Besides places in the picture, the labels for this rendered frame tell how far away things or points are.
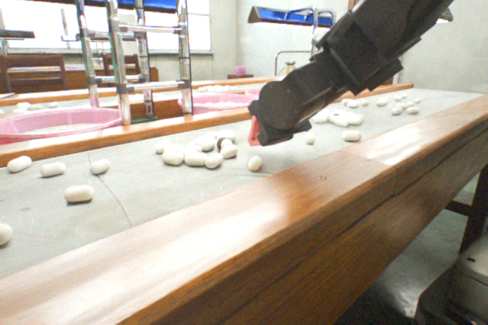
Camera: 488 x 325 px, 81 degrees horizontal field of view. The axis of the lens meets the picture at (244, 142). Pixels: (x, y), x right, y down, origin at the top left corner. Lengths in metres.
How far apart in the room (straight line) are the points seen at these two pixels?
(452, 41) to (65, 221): 5.11
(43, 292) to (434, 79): 5.18
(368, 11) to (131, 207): 0.32
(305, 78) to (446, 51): 4.92
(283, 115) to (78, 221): 0.25
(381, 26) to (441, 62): 4.91
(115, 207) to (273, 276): 0.20
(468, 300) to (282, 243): 0.65
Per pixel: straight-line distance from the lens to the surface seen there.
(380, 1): 0.31
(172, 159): 0.46
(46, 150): 0.58
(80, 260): 0.26
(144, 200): 0.37
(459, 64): 5.18
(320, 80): 0.32
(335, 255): 0.36
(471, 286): 0.85
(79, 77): 3.20
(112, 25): 0.65
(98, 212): 0.37
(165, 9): 1.11
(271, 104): 0.33
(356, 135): 0.61
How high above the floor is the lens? 0.91
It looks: 17 degrees down
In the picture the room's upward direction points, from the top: straight up
